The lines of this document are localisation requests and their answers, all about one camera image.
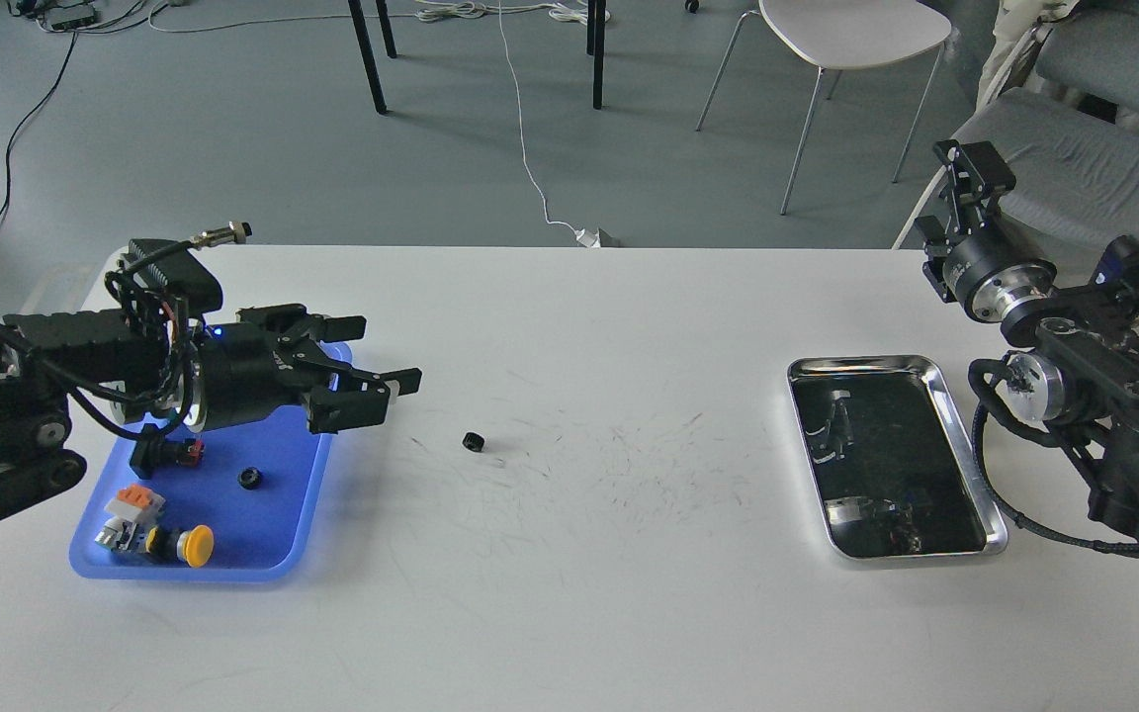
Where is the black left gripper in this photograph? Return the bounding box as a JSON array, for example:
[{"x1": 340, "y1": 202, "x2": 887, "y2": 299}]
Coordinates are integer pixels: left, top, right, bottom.
[{"x1": 194, "y1": 304, "x2": 423, "y2": 434}]

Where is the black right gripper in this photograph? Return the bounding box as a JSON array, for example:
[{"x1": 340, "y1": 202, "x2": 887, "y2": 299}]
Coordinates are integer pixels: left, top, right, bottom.
[{"x1": 913, "y1": 139, "x2": 1057, "y2": 324}]

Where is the small black gear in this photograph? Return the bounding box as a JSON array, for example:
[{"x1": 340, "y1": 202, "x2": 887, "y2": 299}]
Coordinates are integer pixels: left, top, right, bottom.
[
  {"x1": 236, "y1": 466, "x2": 263, "y2": 490},
  {"x1": 462, "y1": 431, "x2": 486, "y2": 452}
]

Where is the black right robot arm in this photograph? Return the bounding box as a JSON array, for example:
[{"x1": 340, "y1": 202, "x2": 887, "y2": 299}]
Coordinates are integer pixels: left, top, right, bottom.
[{"x1": 913, "y1": 139, "x2": 1139, "y2": 559}]

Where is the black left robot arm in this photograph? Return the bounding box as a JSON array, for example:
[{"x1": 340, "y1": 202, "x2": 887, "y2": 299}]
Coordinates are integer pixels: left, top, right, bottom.
[{"x1": 0, "y1": 222, "x2": 423, "y2": 521}]

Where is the grey cushioned chair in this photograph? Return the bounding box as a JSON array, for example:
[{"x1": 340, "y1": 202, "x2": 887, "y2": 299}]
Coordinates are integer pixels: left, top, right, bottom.
[
  {"x1": 978, "y1": 1, "x2": 1139, "y2": 114},
  {"x1": 953, "y1": 87, "x2": 1139, "y2": 247}
]

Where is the blue plastic tray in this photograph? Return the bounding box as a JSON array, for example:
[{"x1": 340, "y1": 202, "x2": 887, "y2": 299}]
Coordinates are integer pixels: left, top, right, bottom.
[{"x1": 69, "y1": 334, "x2": 355, "y2": 583}]

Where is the white chair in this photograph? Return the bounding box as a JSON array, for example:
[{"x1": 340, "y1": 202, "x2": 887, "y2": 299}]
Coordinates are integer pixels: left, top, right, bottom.
[{"x1": 695, "y1": 1, "x2": 954, "y2": 216}]

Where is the orange white contact block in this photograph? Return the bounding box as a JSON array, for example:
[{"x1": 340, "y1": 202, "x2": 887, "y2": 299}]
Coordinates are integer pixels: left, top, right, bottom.
[{"x1": 105, "y1": 484, "x2": 166, "y2": 524}]

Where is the silver metal tray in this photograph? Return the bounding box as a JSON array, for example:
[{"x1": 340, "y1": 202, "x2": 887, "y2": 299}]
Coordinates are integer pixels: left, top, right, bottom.
[{"x1": 786, "y1": 355, "x2": 1009, "y2": 565}]

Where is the black table leg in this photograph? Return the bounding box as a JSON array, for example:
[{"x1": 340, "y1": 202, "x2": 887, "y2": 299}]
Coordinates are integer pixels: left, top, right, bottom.
[
  {"x1": 587, "y1": 0, "x2": 607, "y2": 111},
  {"x1": 375, "y1": 0, "x2": 398, "y2": 59},
  {"x1": 345, "y1": 0, "x2": 390, "y2": 116}
]

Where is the black power strip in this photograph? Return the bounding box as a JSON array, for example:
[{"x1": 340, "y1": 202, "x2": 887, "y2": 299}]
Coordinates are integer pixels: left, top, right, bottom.
[{"x1": 8, "y1": 0, "x2": 99, "y2": 33}]

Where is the black selector switch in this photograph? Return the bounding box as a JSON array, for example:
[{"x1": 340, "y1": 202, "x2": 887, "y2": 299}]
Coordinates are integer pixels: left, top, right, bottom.
[{"x1": 130, "y1": 437, "x2": 205, "y2": 481}]

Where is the yellow push button switch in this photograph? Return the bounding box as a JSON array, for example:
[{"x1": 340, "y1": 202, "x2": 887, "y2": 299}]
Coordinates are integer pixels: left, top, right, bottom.
[{"x1": 95, "y1": 521, "x2": 216, "y2": 568}]

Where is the white floor cable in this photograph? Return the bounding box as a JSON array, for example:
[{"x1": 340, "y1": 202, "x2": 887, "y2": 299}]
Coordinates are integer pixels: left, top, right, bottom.
[{"x1": 148, "y1": 0, "x2": 622, "y2": 248}]

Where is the black floor cable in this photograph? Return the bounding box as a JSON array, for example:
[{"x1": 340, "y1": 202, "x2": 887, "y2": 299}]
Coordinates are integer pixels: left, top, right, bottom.
[{"x1": 0, "y1": 30, "x2": 82, "y2": 308}]

